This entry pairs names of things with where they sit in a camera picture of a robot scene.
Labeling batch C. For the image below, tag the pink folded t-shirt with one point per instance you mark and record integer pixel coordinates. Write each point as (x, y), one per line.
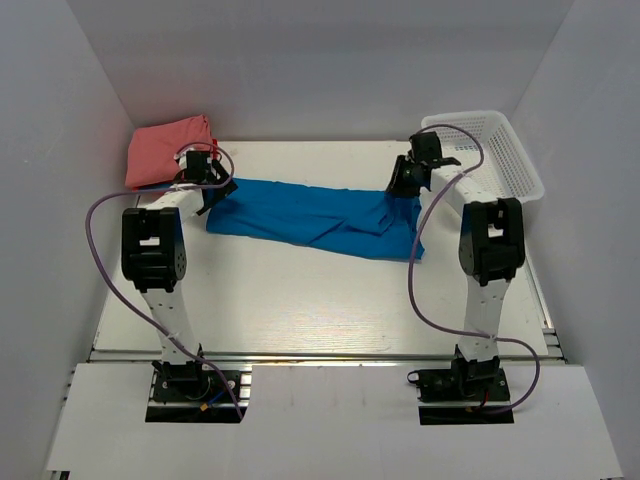
(175, 134)

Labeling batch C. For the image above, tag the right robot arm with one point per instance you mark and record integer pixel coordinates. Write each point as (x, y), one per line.
(491, 243)

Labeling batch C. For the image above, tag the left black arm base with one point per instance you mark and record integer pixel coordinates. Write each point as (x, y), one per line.
(193, 393)

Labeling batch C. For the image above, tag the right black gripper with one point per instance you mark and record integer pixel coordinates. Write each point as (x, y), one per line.
(397, 184)

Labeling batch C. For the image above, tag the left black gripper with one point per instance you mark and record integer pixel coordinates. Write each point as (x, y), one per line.
(225, 185)

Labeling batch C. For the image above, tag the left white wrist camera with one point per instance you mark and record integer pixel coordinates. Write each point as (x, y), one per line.
(179, 156)

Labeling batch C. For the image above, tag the white plastic basket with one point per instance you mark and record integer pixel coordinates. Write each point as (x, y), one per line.
(507, 170)

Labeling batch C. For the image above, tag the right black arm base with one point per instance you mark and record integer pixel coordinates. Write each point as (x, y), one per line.
(465, 393)

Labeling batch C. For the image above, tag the blue t-shirt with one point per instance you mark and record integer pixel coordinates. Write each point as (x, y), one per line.
(369, 224)

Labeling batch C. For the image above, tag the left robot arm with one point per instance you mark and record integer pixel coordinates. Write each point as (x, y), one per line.
(153, 249)

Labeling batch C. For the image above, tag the aluminium table edge rail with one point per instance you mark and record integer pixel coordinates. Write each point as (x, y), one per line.
(218, 358)

